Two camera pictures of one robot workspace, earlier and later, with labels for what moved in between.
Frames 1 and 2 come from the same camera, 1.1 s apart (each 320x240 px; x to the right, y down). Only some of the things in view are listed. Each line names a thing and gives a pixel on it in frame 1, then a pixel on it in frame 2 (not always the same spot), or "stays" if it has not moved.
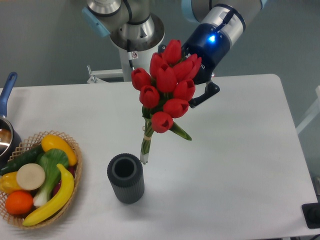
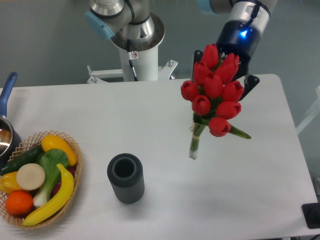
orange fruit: [19, 202] stays
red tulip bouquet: [165, 91] → [215, 95]
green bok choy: [49, 159] stays
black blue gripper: [211, 39] → [240, 34]
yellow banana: [62, 201] stays
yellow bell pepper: [8, 182] stays
